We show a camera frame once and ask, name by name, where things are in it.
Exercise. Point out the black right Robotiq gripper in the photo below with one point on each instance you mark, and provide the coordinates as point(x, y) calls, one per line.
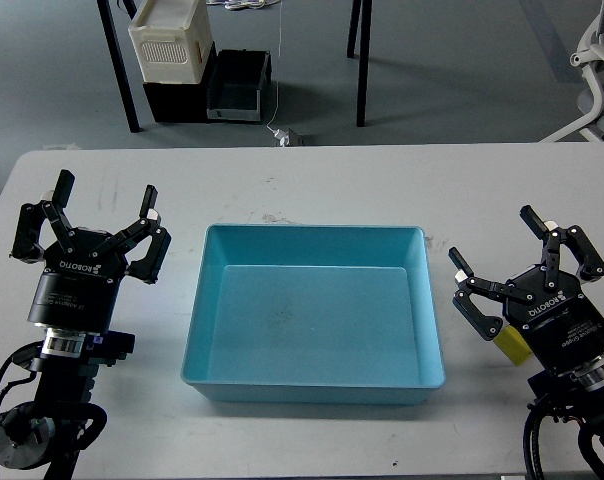
point(558, 322)

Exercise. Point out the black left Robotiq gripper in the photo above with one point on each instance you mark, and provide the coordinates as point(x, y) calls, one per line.
point(78, 288)

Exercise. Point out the yellow block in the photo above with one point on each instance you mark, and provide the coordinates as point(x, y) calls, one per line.
point(512, 345)

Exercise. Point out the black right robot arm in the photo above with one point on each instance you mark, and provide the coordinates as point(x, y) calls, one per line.
point(577, 396)

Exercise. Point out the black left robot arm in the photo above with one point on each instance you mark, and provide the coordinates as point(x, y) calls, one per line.
point(47, 417)

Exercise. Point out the black crate under white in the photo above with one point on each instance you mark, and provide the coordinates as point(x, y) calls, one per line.
point(181, 103)

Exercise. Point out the light blue plastic tray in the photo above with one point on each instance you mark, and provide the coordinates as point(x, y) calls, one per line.
point(314, 314)

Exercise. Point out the black open bin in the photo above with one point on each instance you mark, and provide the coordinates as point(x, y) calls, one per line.
point(238, 84)

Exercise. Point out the white plastic crate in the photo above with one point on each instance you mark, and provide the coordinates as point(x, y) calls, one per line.
point(172, 40)

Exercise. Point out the white office chair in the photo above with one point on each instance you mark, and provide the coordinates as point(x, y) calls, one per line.
point(589, 59)

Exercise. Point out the black table leg right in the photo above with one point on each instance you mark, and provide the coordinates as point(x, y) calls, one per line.
point(358, 45)

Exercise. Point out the white power adapter with cable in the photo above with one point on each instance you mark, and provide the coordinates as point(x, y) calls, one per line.
point(285, 137)

